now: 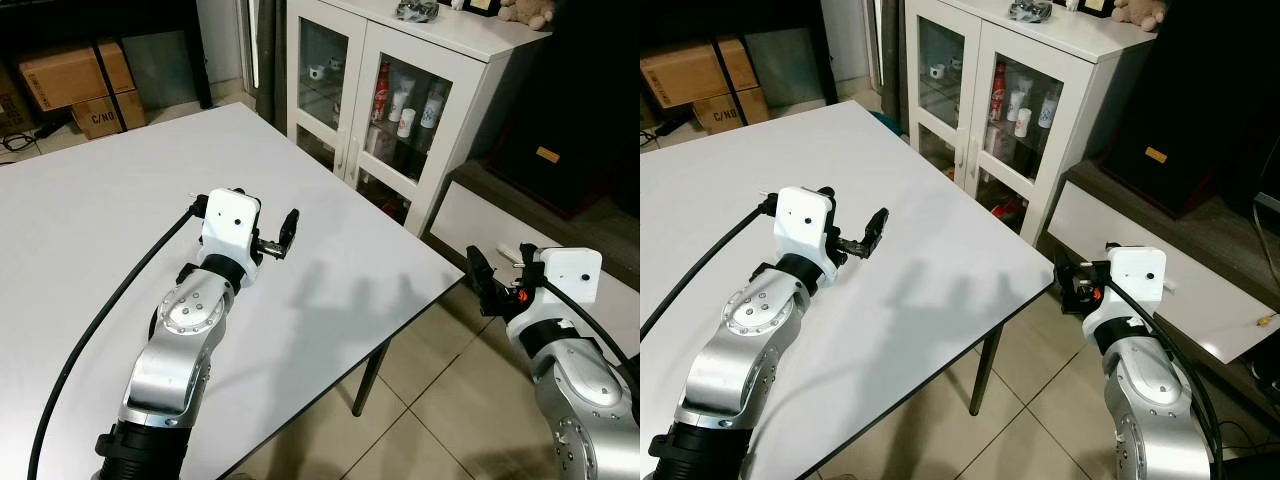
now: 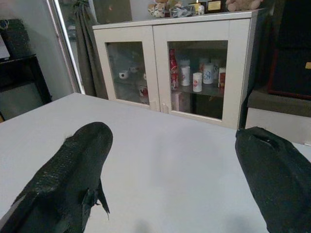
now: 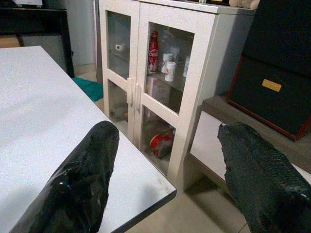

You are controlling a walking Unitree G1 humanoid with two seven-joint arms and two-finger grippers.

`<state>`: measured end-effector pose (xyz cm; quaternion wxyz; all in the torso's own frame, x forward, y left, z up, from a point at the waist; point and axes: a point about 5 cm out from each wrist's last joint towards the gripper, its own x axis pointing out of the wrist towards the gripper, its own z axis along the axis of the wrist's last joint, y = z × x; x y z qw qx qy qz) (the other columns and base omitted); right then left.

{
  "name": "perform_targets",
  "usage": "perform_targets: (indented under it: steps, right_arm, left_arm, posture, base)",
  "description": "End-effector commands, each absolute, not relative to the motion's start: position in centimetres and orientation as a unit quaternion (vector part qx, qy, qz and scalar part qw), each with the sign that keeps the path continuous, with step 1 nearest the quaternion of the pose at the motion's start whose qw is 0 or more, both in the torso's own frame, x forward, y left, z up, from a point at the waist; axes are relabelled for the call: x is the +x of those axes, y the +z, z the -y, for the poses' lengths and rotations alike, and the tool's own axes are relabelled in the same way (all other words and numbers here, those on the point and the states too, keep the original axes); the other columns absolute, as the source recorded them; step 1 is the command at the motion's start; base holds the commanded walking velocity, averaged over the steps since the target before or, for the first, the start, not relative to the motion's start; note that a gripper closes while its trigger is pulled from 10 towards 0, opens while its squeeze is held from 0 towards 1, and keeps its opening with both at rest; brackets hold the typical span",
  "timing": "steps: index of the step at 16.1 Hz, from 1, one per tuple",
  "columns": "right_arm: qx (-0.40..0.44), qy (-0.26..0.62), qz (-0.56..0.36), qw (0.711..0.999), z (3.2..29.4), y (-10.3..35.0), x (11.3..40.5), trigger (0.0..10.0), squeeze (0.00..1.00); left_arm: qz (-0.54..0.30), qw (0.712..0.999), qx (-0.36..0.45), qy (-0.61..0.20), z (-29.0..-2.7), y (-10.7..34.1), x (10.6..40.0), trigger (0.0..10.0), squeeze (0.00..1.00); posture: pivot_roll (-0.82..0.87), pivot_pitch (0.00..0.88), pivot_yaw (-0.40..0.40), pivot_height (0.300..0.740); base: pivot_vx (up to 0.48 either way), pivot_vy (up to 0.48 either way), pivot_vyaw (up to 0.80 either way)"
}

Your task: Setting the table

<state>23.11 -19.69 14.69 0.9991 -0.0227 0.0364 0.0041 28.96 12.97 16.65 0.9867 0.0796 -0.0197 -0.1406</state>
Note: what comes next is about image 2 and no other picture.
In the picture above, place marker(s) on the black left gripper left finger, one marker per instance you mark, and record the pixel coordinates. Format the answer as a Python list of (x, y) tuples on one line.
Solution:
[(63, 179)]

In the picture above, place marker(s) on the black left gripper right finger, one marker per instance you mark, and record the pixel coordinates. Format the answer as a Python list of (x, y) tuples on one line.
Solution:
[(274, 174)]

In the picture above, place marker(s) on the white low bench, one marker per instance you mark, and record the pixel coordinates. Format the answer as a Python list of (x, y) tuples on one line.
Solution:
[(279, 116)]

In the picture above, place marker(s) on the black side table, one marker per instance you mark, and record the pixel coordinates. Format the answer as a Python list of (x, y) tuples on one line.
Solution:
[(22, 80)]

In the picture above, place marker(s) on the white and red box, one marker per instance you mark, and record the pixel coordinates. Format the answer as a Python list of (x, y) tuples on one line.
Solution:
[(221, 77)]

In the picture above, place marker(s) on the white mug with red heart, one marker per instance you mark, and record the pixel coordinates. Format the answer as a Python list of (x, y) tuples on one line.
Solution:
[(143, 91)]

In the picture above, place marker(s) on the pink box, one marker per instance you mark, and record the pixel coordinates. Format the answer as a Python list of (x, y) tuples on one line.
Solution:
[(180, 102)]

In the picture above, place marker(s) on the small white black-spotted mug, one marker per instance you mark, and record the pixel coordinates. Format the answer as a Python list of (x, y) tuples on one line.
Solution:
[(123, 75)]

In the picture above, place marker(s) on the white cup with red print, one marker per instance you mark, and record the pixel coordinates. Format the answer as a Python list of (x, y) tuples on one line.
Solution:
[(185, 75), (197, 82)]

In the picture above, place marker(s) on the white cup with blue print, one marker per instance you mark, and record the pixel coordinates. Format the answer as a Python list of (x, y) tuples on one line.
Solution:
[(208, 73)]

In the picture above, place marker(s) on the dark red-trimmed cabinet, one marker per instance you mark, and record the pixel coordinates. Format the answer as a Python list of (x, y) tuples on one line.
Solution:
[(289, 51)]

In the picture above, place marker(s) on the grey-green curtain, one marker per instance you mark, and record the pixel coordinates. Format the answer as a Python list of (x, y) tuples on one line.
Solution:
[(86, 55)]

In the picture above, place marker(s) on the red cola bottle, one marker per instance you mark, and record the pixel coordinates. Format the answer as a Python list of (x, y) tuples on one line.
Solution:
[(173, 69)]

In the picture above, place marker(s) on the black bag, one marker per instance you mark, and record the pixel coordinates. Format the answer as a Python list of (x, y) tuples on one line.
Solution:
[(14, 38)]

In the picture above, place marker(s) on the white glass-door cabinet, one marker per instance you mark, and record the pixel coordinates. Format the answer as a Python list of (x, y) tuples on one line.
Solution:
[(160, 65)]

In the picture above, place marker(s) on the pink plush toy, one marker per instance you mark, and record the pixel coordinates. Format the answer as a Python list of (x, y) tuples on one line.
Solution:
[(240, 4)]

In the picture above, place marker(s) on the dark green box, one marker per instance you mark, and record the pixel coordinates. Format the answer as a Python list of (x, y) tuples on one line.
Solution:
[(112, 11)]

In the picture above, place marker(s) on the dark plaque with gold plate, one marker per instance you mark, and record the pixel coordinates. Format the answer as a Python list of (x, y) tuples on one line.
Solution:
[(213, 6)]

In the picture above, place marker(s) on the small white figurine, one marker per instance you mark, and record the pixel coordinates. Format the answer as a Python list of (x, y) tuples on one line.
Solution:
[(201, 9)]

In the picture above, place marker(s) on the clear plastic bag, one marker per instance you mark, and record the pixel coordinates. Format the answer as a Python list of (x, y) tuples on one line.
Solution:
[(181, 11)]

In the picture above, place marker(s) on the spotted plush toy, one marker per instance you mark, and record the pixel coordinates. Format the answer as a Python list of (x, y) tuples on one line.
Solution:
[(158, 8)]

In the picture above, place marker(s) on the silver door frame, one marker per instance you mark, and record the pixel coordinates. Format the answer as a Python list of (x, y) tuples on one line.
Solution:
[(66, 46)]

